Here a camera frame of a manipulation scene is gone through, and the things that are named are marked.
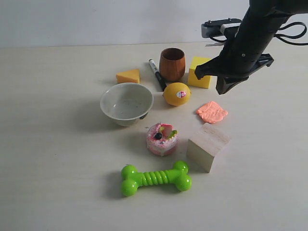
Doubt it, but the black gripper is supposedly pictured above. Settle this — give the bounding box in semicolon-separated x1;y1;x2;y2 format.
194;36;274;95

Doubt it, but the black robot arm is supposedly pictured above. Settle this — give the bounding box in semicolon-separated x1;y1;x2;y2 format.
194;0;308;94

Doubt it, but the yellow foam cube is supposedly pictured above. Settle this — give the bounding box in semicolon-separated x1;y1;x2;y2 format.
187;56;211;89

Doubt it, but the yellow lemon with sticker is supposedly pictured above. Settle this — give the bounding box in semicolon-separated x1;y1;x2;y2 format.
163;82;191;106

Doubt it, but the brown wooden cup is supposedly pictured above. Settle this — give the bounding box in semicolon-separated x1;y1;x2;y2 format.
159;48;186;82

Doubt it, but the black marker pen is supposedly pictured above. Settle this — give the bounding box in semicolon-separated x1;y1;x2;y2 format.
148;59;167;91

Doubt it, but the light wooden block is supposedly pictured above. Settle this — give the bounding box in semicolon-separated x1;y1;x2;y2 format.
186;123;231;173

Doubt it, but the pink toy cake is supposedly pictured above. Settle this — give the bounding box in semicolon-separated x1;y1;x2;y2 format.
146;123;178;156

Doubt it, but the yellow cheese wedge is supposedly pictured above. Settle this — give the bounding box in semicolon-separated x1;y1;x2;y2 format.
116;69;140;84

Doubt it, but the grey ceramic bowl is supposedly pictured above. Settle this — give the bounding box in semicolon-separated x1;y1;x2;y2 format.
100;83;154;127

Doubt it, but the green bone dog toy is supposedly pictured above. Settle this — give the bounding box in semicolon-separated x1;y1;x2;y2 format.
121;160;192;196

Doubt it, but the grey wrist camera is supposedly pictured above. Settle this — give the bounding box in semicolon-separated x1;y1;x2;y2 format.
201;18;242;38

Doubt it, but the black cable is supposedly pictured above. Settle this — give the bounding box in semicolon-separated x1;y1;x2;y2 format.
274;21;308;46

